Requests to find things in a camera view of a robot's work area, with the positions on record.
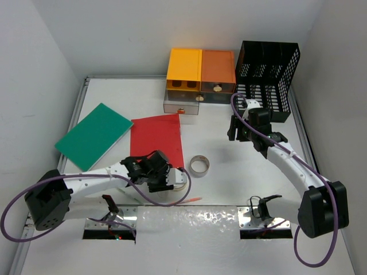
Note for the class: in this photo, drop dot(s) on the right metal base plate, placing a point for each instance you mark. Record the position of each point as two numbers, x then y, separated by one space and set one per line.
248 222

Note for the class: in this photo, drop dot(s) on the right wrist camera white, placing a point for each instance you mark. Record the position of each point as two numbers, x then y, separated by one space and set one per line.
250 104

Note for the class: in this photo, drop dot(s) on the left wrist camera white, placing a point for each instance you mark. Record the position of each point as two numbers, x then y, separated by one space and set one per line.
172 174

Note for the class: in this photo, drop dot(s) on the white foam front board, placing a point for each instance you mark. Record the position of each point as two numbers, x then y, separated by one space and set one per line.
181 240

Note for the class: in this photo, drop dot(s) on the silver tape roll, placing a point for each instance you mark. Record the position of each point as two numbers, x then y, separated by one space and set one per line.
199 166

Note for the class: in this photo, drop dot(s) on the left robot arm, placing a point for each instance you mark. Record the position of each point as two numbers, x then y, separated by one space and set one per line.
72 196

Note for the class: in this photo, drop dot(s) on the beige masking tape roll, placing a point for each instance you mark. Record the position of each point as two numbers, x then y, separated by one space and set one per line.
183 187

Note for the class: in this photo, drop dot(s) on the green notebook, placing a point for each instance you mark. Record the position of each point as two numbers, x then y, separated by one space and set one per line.
87 142

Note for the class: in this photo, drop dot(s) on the orange highlighter pen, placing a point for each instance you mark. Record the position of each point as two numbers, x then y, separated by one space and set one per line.
190 200

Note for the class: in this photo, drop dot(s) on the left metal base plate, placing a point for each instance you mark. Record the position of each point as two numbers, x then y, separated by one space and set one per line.
126 215

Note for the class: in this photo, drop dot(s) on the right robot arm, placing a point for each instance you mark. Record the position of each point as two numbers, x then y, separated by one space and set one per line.
322 201

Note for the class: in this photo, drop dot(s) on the metal base plate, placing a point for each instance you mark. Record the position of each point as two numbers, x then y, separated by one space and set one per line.
248 222
126 215

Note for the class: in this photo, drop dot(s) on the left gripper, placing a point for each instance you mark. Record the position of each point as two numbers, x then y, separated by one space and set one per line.
162 184

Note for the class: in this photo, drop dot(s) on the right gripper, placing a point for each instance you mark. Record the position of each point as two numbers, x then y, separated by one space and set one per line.
238 124

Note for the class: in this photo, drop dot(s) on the grey bottom drawer box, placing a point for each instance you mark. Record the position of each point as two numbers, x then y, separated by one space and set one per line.
204 97

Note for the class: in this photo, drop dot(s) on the red folder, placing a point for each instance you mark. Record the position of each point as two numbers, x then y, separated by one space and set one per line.
158 133

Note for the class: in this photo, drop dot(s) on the orange drawer box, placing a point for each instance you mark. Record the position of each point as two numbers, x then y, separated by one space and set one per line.
218 71

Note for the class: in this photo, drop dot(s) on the black mesh file organizer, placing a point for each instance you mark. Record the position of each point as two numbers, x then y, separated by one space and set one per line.
264 72

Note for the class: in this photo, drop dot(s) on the yellow drawer box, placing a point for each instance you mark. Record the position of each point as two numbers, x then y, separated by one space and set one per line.
183 80

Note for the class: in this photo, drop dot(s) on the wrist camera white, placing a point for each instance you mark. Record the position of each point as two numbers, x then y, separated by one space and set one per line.
250 104
172 174

